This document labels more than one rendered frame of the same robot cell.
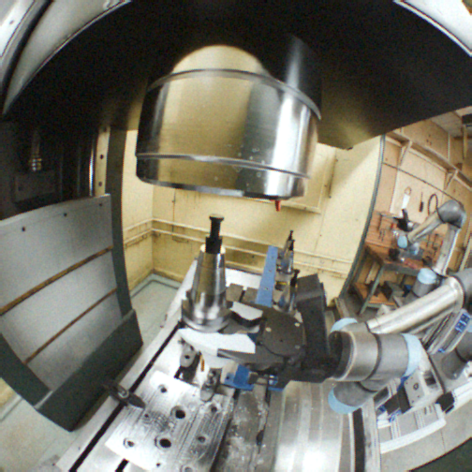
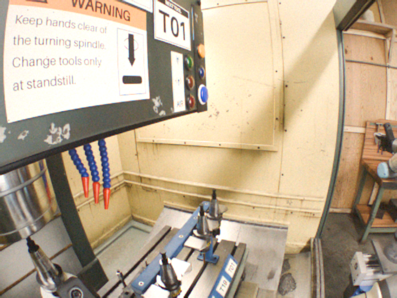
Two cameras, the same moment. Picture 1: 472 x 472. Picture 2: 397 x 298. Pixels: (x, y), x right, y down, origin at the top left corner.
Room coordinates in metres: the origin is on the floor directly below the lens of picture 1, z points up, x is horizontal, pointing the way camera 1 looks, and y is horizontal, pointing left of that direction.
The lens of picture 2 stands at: (0.08, -0.31, 1.65)
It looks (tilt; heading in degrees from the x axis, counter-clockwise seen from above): 16 degrees down; 14
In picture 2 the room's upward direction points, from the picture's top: 3 degrees counter-clockwise
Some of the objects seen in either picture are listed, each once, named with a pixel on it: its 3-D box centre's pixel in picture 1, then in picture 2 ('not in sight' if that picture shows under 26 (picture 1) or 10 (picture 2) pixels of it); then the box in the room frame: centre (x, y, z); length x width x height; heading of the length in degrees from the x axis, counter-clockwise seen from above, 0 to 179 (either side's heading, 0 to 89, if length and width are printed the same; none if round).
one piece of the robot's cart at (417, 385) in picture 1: (437, 381); not in sight; (0.12, -0.97, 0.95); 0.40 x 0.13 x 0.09; 80
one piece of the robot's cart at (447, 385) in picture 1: (448, 372); not in sight; (0.12, -0.99, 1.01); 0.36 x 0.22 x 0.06; 80
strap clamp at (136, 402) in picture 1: (125, 396); not in sight; (0.15, 0.22, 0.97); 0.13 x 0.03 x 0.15; 79
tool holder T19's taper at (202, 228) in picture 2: (287, 258); (202, 222); (0.59, -0.19, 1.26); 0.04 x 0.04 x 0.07
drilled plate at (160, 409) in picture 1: (173, 429); not in sight; (0.10, 0.08, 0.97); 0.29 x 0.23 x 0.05; 169
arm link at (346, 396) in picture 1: (355, 382); not in sight; (0.15, -0.26, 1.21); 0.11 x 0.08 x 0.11; 168
